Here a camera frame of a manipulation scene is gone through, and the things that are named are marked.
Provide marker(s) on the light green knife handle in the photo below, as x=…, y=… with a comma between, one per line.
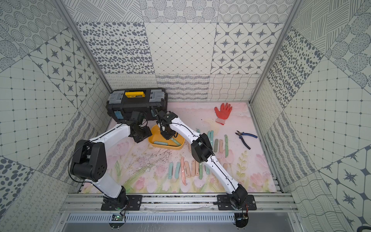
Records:
x=226, y=146

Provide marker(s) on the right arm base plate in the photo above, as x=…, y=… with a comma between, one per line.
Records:
x=228, y=202

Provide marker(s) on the black Deli toolbox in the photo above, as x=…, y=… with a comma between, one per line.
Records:
x=122, y=103

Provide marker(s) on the mint folding knife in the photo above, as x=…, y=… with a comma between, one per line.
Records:
x=177, y=170

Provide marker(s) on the aluminium front rail frame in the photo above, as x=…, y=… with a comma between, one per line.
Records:
x=189, y=212

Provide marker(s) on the pink folding fruit knife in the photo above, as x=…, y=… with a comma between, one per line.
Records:
x=187, y=169

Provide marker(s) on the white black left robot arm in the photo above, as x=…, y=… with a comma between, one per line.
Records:
x=89, y=161

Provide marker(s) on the yellow plastic storage tray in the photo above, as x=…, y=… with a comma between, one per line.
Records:
x=156, y=136

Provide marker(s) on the red work glove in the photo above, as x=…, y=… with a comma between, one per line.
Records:
x=223, y=113

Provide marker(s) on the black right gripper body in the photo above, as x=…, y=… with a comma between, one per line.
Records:
x=167, y=133

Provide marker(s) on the green folding fruit knife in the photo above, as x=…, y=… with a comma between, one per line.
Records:
x=200, y=171

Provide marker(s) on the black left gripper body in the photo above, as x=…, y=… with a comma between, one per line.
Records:
x=139, y=134

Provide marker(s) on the long coral fruit knife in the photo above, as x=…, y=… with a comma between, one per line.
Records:
x=183, y=173

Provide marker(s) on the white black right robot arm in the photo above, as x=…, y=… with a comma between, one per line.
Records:
x=202, y=152

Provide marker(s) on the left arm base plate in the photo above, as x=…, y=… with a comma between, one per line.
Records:
x=124, y=202

